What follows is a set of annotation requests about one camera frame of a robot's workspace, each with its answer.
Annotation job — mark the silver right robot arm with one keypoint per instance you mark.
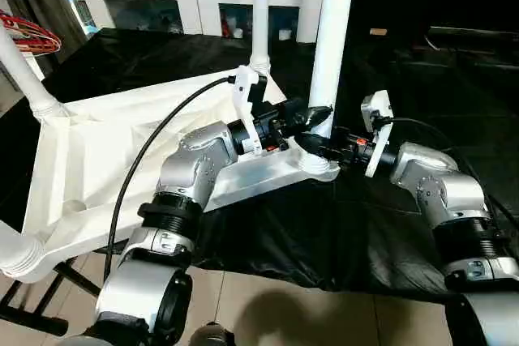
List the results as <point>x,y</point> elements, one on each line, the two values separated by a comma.
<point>442,192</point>

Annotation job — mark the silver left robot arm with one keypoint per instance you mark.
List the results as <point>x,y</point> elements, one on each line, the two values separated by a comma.
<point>190,168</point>

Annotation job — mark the black flat bar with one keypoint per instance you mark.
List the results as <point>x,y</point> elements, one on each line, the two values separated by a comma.
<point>474,36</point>

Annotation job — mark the black folding table frame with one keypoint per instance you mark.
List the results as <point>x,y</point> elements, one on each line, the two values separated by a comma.
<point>40,297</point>

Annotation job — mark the black work mat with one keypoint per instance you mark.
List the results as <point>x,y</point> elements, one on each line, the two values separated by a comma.
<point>405,224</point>

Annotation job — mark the white plastic table leg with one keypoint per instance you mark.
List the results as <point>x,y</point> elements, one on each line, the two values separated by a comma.
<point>18,253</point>
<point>24,70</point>
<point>334,38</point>
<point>260,14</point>

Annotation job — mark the small tan block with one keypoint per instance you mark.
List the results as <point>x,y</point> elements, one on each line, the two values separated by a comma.
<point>379,32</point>

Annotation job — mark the white plastic table top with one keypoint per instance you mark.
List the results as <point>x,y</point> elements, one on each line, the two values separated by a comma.
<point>89,151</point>

